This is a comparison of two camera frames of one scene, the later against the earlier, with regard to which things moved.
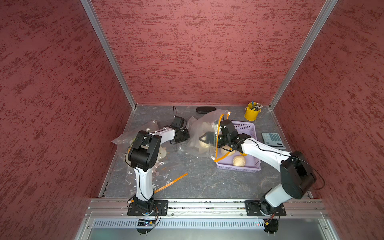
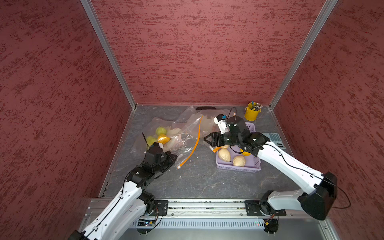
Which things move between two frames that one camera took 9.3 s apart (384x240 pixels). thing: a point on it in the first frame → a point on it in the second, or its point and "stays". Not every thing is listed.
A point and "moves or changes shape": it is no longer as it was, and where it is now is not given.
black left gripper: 186,137 → 168,156
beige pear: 204,144 → 224,153
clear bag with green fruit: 163,175 → 179,136
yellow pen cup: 250,114 stays
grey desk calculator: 273,139 stays
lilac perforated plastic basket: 253,162 stays
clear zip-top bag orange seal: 204,130 moves or changes shape
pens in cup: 256,106 stays
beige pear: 239,161 stays
